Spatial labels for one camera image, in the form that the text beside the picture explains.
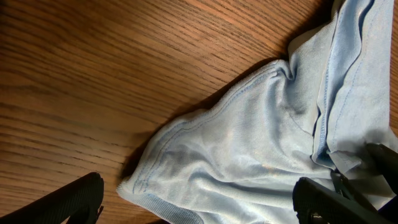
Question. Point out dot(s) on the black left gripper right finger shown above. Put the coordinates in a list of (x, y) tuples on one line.
[(315, 203)]

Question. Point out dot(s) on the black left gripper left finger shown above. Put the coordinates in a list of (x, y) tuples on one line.
[(78, 202)]

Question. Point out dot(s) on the light blue printed t-shirt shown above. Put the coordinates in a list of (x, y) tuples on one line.
[(302, 117)]

